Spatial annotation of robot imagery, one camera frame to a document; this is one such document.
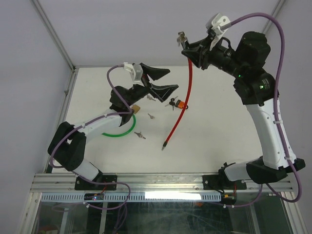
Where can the slotted cable duct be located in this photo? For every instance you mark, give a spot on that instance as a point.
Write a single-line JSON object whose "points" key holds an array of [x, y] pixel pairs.
{"points": [[153, 196]]}

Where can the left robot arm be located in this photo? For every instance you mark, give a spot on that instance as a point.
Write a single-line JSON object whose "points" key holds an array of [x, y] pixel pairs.
{"points": [[67, 148]]}

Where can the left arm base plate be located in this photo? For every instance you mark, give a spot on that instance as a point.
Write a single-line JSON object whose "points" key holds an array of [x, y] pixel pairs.
{"points": [[107, 181]]}

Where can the red cable lock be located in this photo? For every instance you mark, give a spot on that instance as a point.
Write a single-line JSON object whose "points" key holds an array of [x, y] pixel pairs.
{"points": [[190, 69]]}

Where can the large brass padlock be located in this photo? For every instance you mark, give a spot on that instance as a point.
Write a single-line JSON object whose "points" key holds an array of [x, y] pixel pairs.
{"points": [[135, 109]]}

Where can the small padlock silver keys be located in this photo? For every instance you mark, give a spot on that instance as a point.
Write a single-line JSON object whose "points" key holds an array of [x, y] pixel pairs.
{"points": [[150, 98]]}

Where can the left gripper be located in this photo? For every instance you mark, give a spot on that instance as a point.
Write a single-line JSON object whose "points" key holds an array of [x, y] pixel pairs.
{"points": [[161, 92]]}

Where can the red cable lock keys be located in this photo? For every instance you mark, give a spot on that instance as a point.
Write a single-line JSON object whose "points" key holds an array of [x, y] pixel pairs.
{"points": [[181, 39]]}

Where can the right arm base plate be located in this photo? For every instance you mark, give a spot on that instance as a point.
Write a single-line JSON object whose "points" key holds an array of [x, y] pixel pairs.
{"points": [[220, 184]]}

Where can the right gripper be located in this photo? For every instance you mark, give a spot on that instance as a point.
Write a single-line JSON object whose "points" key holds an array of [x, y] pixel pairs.
{"points": [[200, 52]]}

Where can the green cable lock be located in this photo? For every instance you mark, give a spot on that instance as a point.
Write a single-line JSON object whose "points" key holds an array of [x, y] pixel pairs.
{"points": [[125, 133]]}

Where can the orange black padlock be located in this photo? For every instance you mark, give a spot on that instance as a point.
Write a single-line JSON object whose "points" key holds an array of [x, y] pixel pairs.
{"points": [[180, 104]]}

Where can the green cable lock keys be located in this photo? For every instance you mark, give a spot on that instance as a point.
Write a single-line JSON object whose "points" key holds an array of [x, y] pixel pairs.
{"points": [[140, 135]]}

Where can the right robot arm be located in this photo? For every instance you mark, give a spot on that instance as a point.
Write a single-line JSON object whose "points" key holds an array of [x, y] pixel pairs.
{"points": [[255, 87]]}

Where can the aluminium mounting rail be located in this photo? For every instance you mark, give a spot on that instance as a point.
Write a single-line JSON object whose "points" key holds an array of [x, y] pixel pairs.
{"points": [[138, 182]]}

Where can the black head keys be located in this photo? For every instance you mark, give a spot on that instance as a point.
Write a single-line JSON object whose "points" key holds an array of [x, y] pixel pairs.
{"points": [[172, 102]]}

